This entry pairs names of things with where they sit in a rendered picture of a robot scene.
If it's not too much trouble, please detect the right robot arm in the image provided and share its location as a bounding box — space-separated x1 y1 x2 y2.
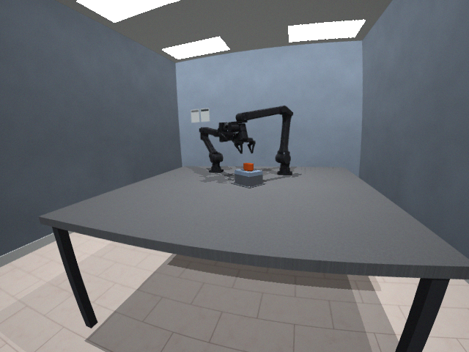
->
199 122 228 173

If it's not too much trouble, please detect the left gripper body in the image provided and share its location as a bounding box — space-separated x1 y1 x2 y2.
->
234 131 255 144

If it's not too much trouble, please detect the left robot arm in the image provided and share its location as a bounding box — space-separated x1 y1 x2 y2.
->
228 106 293 175

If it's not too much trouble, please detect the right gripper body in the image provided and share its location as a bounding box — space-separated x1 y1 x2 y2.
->
222 133 234 142

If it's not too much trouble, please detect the orange peg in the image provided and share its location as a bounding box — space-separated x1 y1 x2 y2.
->
243 163 254 171

